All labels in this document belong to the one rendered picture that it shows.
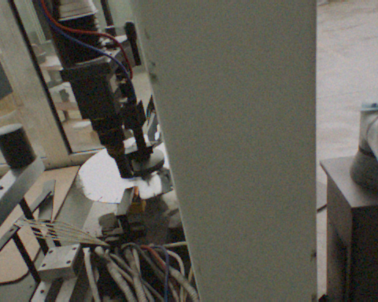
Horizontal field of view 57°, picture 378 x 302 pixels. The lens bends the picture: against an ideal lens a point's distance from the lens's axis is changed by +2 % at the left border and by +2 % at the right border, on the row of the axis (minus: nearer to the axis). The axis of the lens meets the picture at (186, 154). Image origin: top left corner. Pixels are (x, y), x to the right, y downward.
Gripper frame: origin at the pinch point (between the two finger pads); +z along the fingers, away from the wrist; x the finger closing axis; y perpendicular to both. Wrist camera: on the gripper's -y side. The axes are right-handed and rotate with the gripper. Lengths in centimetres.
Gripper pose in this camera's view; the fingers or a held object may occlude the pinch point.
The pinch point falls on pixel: (154, 142)
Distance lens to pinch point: 85.2
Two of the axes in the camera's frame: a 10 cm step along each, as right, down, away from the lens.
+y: -1.2, 3.0, -9.5
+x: 9.3, 3.7, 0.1
